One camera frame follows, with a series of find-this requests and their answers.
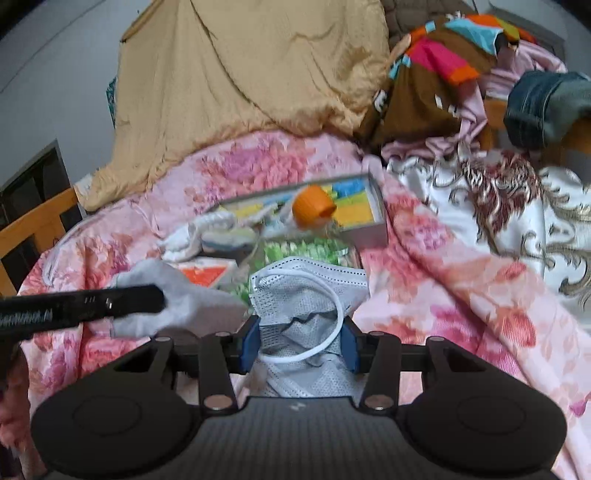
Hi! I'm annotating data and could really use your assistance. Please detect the white ornate floral cloth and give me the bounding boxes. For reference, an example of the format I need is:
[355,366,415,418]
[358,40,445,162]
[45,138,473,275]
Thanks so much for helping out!
[387,147,591,326]

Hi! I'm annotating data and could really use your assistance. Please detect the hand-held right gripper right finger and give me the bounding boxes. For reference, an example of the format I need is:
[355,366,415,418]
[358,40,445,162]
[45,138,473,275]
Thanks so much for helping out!
[341,318,490,412]

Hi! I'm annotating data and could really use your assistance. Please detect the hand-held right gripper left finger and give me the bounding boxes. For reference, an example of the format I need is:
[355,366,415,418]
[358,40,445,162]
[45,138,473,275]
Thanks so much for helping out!
[111,316,262,412]

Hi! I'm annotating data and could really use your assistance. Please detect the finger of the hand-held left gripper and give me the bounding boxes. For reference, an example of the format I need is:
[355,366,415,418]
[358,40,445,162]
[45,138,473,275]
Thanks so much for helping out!
[58,285,166,330]

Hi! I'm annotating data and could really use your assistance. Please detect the grey tray with cartoon painting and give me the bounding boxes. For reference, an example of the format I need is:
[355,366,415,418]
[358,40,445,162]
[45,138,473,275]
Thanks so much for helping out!
[205,173,389,250]

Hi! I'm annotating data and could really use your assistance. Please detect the dark brown quilted cloth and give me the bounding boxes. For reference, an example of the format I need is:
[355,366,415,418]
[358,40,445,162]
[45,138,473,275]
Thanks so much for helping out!
[381,0,476,40]

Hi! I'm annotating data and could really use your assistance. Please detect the grey sock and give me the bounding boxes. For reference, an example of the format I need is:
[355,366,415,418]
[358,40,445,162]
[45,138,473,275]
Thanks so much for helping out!
[110,258,250,339]

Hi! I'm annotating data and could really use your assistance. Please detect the orange plastic cap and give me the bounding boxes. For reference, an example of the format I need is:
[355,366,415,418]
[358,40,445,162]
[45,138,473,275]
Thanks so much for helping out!
[291,184,339,229]

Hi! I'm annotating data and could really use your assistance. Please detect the white sock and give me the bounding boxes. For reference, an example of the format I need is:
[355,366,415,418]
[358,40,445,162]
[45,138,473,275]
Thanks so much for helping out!
[158,210,279,265]

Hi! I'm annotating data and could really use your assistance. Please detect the wooden bed frame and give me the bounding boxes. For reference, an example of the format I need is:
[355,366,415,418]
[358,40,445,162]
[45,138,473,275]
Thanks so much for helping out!
[0,187,83,296]

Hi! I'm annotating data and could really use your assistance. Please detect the green patterned packet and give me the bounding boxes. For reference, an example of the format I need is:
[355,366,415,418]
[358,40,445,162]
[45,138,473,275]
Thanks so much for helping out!
[230,237,362,303]

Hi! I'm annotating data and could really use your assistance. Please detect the orange and white box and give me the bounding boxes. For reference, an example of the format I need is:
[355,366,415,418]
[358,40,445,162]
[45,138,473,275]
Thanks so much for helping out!
[178,257,239,291]

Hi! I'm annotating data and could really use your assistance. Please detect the teal patterned cloth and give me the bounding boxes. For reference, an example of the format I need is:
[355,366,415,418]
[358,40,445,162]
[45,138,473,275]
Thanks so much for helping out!
[106,76,119,126]

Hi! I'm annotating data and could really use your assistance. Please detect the blue denim jeans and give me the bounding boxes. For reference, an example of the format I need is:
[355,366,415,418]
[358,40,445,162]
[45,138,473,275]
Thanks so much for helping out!
[502,71,591,151]

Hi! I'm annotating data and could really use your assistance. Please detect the brown multicolour striped garment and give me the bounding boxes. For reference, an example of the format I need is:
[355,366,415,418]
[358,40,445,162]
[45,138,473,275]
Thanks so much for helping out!
[355,14,522,149]

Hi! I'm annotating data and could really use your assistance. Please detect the tan blanket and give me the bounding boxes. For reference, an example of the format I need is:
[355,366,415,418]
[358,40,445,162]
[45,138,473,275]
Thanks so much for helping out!
[85,0,392,214]

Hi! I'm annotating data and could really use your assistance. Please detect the grey face mask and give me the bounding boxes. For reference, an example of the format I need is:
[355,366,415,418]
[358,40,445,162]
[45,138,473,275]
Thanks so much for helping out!
[248,257,370,398]

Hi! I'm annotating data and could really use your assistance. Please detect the pink floral bed sheet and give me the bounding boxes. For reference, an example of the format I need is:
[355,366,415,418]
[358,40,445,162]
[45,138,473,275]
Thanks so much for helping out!
[0,130,591,480]

